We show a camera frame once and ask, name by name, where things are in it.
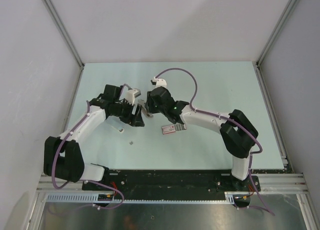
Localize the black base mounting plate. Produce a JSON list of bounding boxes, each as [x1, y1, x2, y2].
[[82, 168, 261, 201]]

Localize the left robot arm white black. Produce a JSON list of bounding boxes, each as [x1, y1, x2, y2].
[[43, 84, 145, 190]]

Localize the white slotted cable duct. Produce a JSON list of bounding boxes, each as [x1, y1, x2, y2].
[[44, 192, 238, 205]]

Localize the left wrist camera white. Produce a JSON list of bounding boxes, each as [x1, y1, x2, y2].
[[124, 88, 141, 106]]

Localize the aluminium frame rail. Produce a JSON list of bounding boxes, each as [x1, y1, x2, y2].
[[36, 174, 309, 194]]

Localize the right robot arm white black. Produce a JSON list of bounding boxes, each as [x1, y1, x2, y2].
[[145, 87, 259, 191]]

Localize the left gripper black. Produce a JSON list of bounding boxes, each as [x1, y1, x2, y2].
[[113, 98, 145, 127]]

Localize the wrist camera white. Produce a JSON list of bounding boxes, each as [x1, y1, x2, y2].
[[151, 77, 167, 88], [124, 88, 141, 106]]

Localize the red white staple box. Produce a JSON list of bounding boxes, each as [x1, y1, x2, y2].
[[161, 123, 187, 135]]

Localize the beige black stapler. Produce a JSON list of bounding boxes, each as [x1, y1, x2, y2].
[[138, 99, 153, 118]]

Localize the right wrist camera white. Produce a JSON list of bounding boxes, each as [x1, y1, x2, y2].
[[151, 77, 167, 88]]

